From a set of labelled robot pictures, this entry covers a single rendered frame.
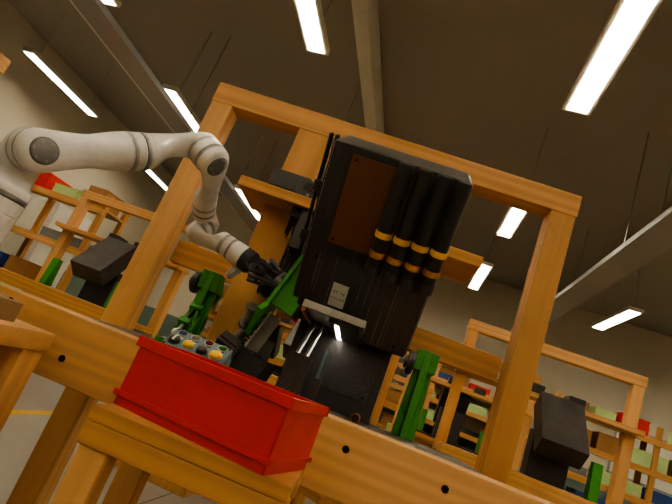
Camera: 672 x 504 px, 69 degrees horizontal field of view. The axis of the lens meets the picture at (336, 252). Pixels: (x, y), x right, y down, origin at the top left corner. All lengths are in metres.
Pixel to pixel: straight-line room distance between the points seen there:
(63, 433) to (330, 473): 1.10
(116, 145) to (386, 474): 0.92
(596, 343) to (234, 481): 11.64
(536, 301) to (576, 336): 10.28
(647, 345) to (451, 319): 4.16
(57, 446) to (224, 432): 1.19
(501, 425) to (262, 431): 1.11
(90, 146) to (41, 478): 1.20
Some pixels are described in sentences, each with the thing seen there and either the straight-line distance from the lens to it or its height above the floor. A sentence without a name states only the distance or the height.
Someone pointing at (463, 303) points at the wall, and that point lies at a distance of 11.72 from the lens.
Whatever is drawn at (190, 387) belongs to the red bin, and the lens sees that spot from 0.87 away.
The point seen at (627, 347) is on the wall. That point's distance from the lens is 12.48.
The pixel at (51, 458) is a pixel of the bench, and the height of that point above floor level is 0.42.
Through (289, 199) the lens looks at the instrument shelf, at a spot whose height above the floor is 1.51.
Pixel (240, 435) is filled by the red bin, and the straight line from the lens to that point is 0.82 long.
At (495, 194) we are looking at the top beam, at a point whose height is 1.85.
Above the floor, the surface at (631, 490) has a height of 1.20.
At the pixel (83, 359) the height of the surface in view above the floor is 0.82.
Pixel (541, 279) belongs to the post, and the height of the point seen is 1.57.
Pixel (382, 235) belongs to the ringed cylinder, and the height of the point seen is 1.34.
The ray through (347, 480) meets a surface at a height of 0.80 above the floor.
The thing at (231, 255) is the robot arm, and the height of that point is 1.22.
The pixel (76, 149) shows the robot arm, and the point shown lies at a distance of 1.17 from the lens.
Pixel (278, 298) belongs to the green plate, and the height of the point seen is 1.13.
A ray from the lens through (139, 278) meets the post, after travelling 1.92.
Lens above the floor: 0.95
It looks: 15 degrees up
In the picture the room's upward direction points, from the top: 21 degrees clockwise
